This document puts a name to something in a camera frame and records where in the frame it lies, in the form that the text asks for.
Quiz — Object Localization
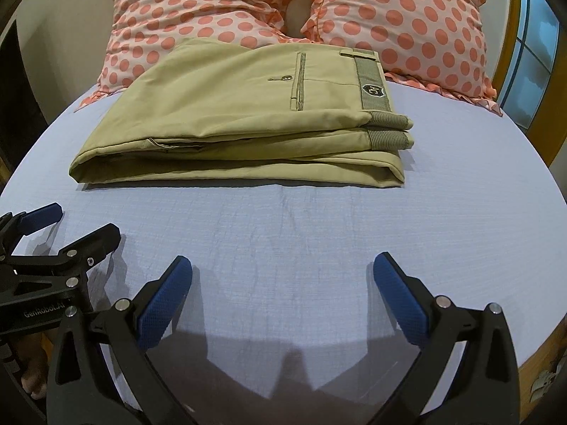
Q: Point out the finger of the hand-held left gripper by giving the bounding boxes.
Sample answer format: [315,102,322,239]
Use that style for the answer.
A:
[0,223,122,285]
[0,202,63,254]

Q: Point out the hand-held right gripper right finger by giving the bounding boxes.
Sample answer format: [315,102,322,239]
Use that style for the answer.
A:
[367,252,520,425]

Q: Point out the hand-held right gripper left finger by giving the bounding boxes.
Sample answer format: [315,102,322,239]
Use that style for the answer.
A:
[46,255,196,425]

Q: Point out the khaki pants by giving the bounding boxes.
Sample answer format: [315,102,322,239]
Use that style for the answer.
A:
[68,38,417,189]

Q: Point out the person's left hand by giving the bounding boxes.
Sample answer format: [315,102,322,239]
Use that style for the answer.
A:
[17,331,53,397]

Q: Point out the dark wooden furniture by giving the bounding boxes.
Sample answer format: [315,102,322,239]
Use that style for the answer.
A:
[0,20,49,182]

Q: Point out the pink polka dot pillow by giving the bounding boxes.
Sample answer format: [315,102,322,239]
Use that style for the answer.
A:
[300,0,505,119]
[74,0,307,114]

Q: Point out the wooden framed window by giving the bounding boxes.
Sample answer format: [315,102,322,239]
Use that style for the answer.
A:
[491,0,562,136]

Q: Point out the wooden bed frame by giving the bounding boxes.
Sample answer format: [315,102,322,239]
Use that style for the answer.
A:
[516,290,567,412]

